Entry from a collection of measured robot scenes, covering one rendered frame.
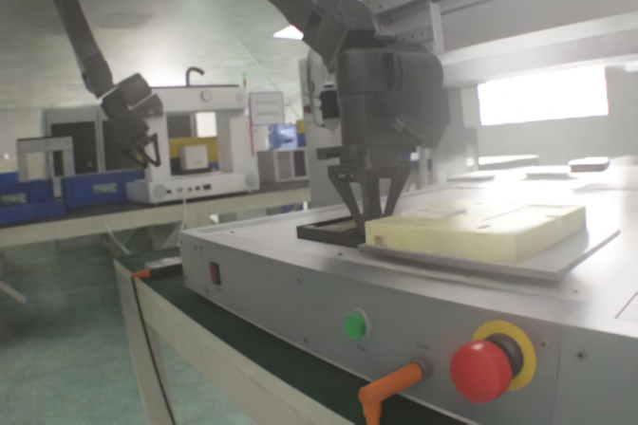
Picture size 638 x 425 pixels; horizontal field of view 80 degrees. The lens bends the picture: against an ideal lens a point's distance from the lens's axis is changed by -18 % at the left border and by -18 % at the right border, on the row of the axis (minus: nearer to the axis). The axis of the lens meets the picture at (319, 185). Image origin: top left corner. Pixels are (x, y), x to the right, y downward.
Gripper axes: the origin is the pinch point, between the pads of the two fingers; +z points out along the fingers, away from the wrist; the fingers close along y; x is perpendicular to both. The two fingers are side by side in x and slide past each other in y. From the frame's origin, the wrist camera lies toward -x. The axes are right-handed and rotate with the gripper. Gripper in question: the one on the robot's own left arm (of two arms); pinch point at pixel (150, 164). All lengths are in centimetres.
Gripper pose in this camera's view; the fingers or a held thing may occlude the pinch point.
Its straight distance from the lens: 115.3
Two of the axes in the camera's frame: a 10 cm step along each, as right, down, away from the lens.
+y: -6.4, 0.0, 7.7
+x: -6.2, 5.9, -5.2
